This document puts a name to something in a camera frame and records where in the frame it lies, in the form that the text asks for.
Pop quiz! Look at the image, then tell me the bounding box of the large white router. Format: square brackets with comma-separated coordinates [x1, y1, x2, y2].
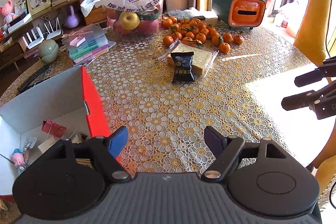
[21, 27, 45, 50]

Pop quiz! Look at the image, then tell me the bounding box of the white printed pouch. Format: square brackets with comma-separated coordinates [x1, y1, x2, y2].
[23, 137, 38, 151]

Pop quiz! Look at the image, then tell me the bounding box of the pink plastic tray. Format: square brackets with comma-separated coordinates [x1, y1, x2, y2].
[69, 35, 86, 47]

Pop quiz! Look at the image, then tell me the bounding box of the green and orange tissue box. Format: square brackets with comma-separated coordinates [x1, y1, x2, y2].
[212, 0, 267, 30]

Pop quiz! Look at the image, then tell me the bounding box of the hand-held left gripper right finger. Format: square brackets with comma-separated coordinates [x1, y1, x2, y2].
[202, 126, 290, 183]

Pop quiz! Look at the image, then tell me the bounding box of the black snack packet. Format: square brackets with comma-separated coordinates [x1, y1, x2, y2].
[171, 51, 195, 83]

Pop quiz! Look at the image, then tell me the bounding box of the clear fruit tub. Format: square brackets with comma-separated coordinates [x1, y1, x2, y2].
[106, 7, 163, 39]

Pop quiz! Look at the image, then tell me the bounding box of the small unframed photo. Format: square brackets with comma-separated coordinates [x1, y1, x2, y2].
[14, 0, 29, 16]

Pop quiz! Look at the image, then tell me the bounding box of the yellow chair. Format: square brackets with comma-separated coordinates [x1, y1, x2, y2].
[293, 0, 336, 64]

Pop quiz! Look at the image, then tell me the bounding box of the yellow pear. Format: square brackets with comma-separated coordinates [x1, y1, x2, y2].
[119, 11, 140, 30]

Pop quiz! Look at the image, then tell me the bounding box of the small white router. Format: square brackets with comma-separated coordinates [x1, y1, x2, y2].
[43, 17, 63, 40]

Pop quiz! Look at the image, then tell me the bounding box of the red binder clip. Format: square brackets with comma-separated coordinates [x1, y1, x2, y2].
[41, 119, 66, 138]

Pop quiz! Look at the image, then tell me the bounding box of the pink pig figurine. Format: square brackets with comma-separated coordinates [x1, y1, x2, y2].
[12, 148, 29, 169]

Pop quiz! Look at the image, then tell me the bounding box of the light wooden drawer unit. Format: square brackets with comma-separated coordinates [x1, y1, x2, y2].
[84, 5, 108, 25]

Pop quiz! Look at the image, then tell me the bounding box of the red apple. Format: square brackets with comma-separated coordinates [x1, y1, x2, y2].
[113, 18, 132, 35]
[138, 18, 160, 35]

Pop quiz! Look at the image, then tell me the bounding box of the gold photo frame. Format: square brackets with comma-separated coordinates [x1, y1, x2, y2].
[26, 0, 51, 15]

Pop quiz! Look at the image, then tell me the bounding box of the pile of mandarins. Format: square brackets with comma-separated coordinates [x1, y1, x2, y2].
[161, 16, 244, 54]

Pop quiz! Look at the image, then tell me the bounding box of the clear-wrapped bread cake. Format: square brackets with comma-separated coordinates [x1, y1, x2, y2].
[158, 39, 219, 76]

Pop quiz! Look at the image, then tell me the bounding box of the stack of plastic cases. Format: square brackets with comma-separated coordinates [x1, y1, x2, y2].
[62, 23, 117, 67]

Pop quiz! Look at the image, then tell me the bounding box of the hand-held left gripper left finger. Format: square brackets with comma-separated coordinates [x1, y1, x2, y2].
[31, 126, 132, 184]

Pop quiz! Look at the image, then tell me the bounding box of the red cardboard box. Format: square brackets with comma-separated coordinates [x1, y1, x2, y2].
[0, 66, 122, 197]

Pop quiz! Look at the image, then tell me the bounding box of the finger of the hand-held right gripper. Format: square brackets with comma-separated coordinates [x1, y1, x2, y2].
[294, 63, 336, 87]
[281, 91, 320, 111]

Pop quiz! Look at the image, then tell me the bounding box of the dark wooden tv cabinet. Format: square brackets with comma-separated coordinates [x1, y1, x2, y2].
[0, 0, 92, 69]

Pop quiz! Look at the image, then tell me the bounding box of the flat white box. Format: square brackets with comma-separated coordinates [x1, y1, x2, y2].
[7, 13, 32, 33]

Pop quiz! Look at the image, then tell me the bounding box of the green ceramic pot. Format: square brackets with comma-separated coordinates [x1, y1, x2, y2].
[38, 39, 59, 64]

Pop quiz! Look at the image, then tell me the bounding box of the pink bear doll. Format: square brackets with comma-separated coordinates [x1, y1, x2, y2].
[0, 0, 15, 25]

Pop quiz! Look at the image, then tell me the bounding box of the purple rabbit ornament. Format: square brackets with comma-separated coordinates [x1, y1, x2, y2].
[65, 6, 80, 29]

